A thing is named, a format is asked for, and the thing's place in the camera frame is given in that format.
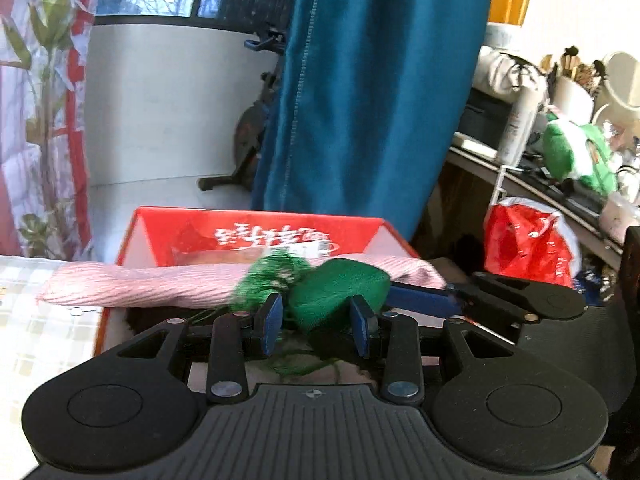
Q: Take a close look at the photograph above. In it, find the pink knitted scarf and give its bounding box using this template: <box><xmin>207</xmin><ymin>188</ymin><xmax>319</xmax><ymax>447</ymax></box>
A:
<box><xmin>37</xmin><ymin>255</ymin><xmax>448</xmax><ymax>308</ymax></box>

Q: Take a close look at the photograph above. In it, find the dark desk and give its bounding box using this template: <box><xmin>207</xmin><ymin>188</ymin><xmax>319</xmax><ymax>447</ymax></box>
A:
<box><xmin>440</xmin><ymin>145</ymin><xmax>626</xmax><ymax>271</ymax></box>

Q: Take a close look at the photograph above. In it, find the white spray bottle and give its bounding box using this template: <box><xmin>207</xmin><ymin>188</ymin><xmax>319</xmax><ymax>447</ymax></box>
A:
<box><xmin>497</xmin><ymin>85</ymin><xmax>541</xmax><ymax>166</ymax></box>

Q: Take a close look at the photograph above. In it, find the teal curtain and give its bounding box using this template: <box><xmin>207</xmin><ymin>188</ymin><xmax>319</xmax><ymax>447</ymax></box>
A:
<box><xmin>250</xmin><ymin>0</ymin><xmax>501</xmax><ymax>246</ymax></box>

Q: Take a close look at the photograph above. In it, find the pink printed backdrop cloth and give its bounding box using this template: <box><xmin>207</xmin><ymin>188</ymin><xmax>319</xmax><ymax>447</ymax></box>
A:
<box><xmin>0</xmin><ymin>0</ymin><xmax>107</xmax><ymax>261</ymax></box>

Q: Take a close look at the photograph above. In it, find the red plastic bag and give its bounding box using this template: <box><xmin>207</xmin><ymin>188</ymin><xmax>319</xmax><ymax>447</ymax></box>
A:
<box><xmin>482</xmin><ymin>197</ymin><xmax>581</xmax><ymax>288</ymax></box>

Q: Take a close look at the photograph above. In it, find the green plush toy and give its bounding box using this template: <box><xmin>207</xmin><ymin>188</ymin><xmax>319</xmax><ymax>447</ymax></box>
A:
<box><xmin>542</xmin><ymin>120</ymin><xmax>618</xmax><ymax>196</ymax></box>

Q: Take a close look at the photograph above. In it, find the black exercise bike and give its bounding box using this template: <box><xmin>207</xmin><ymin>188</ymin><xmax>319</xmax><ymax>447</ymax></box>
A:
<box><xmin>197</xmin><ymin>22</ymin><xmax>287</xmax><ymax>193</ymax></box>

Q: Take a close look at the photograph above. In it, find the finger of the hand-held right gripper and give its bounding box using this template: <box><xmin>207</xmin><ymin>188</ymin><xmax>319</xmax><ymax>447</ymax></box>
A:
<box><xmin>387</xmin><ymin>271</ymin><xmax>541</xmax><ymax>326</ymax></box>

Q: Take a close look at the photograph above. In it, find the white jar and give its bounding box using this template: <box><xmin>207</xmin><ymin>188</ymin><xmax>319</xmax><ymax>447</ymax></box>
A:
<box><xmin>597</xmin><ymin>192</ymin><xmax>640</xmax><ymax>238</ymax></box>

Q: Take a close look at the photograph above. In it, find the white brush holder with brushes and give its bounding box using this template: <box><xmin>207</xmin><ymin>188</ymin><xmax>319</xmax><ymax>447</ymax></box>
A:
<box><xmin>540</xmin><ymin>46</ymin><xmax>607</xmax><ymax>123</ymax></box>

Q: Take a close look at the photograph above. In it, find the white round frame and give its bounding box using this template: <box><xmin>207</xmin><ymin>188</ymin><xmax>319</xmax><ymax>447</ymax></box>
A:
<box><xmin>592</xmin><ymin>52</ymin><xmax>640</xmax><ymax>131</ymax></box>

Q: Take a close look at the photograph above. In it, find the white drawstring bag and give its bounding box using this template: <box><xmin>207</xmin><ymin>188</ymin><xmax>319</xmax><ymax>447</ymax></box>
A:
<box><xmin>472</xmin><ymin>45</ymin><xmax>548</xmax><ymax>98</ymax></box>

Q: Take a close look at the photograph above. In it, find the black case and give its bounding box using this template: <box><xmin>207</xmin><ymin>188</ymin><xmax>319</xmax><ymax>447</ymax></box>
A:
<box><xmin>457</xmin><ymin>87</ymin><xmax>516</xmax><ymax>136</ymax></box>

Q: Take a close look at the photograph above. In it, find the green yarn ball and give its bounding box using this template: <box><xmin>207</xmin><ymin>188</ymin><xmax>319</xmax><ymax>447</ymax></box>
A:
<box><xmin>287</xmin><ymin>258</ymin><xmax>393</xmax><ymax>333</ymax></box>

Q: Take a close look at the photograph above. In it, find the yellow sticky note pad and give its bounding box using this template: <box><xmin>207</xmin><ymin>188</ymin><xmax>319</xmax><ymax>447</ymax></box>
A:
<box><xmin>452</xmin><ymin>132</ymin><xmax>501</xmax><ymax>158</ymax></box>

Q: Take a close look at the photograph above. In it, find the red cardboard box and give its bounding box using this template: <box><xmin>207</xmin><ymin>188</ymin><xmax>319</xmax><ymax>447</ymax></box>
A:
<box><xmin>95</xmin><ymin>206</ymin><xmax>431</xmax><ymax>356</ymax></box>

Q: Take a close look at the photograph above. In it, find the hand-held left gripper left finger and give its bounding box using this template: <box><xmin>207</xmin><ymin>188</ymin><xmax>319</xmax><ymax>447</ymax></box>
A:
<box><xmin>116</xmin><ymin>292</ymin><xmax>284</xmax><ymax>406</ymax></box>

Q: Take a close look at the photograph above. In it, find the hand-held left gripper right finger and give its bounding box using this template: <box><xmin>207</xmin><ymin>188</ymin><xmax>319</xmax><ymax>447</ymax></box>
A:
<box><xmin>349</xmin><ymin>295</ymin><xmax>518</xmax><ymax>403</ymax></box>

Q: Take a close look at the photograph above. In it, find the green yarn bundle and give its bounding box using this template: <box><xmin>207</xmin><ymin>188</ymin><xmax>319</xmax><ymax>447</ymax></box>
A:
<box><xmin>230</xmin><ymin>249</ymin><xmax>346</xmax><ymax>377</ymax></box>

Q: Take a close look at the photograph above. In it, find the white tape roll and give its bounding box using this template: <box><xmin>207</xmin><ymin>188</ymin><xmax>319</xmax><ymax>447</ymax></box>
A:
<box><xmin>485</xmin><ymin>22</ymin><xmax>521</xmax><ymax>53</ymax></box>

